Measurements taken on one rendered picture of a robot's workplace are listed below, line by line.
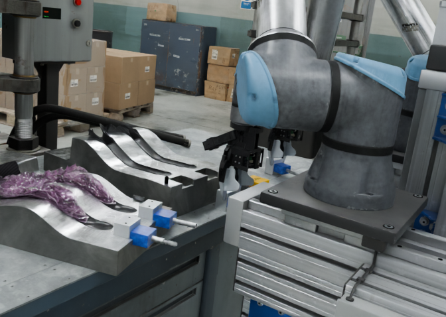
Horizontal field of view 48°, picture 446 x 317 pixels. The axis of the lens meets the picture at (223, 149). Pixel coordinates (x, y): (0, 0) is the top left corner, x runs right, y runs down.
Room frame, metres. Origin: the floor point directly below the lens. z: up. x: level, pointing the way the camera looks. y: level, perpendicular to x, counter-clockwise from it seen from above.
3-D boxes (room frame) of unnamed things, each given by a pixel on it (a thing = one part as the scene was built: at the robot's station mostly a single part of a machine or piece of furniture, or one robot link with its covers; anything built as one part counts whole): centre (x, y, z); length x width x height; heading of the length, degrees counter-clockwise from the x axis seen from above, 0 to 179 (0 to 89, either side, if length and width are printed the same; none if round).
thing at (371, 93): (0.82, -0.21, 1.20); 0.13 x 0.12 x 0.14; 95
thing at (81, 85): (5.31, 1.99, 0.47); 1.22 x 0.80 x 0.94; 66
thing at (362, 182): (0.82, -0.22, 1.09); 0.15 x 0.15 x 0.10
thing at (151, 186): (1.42, 0.25, 0.87); 0.50 x 0.26 x 0.14; 56
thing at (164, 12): (8.71, 1.27, 1.26); 0.42 x 0.33 x 0.29; 62
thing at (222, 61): (8.13, -0.02, 0.42); 0.86 x 0.33 x 0.83; 62
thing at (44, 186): (1.08, 0.38, 0.90); 0.26 x 0.18 x 0.08; 74
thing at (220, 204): (1.28, -0.06, 0.83); 0.13 x 0.05 x 0.05; 55
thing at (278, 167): (1.66, -0.22, 0.83); 0.13 x 0.05 x 0.05; 46
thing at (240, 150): (1.28, -0.05, 0.99); 0.09 x 0.08 x 0.12; 55
